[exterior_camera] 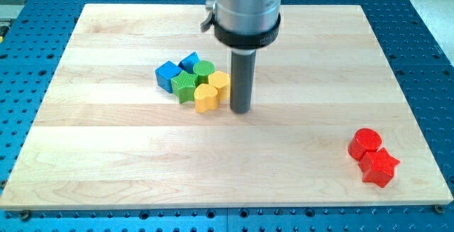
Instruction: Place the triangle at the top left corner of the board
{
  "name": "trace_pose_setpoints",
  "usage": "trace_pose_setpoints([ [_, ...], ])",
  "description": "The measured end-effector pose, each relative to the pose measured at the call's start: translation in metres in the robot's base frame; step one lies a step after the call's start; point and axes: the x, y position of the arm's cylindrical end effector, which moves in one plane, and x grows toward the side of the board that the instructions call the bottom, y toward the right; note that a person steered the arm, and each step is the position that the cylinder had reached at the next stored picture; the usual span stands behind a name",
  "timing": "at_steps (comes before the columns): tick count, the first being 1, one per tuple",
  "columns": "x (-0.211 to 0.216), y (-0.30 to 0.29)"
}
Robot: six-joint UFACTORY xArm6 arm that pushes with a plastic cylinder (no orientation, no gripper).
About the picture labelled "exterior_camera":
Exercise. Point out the silver robot arm cylinder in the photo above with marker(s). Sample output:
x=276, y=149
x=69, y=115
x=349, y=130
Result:
x=243, y=24

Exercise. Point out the blue triangle block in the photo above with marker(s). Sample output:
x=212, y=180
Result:
x=187, y=64

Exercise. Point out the light wooden board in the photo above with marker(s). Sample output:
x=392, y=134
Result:
x=107, y=137

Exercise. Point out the yellow heart block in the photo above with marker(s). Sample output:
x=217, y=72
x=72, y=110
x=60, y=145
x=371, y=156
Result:
x=205, y=98

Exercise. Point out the yellow hexagon block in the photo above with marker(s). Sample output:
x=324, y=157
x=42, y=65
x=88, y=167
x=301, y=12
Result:
x=222, y=82

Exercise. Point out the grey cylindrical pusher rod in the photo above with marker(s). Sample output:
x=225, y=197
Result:
x=242, y=75

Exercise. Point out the green cylinder block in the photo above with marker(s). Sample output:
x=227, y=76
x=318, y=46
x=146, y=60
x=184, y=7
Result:
x=202, y=70

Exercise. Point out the green star block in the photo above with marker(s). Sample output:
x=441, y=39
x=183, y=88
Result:
x=184, y=85

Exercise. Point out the blue cube block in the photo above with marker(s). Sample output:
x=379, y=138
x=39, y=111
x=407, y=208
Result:
x=164, y=73

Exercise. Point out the red cylinder block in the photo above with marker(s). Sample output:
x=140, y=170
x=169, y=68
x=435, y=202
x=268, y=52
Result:
x=365, y=140

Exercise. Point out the red star block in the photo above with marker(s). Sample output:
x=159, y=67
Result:
x=378, y=167

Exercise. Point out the blue perforated table plate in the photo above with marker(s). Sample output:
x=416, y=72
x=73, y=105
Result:
x=36, y=41

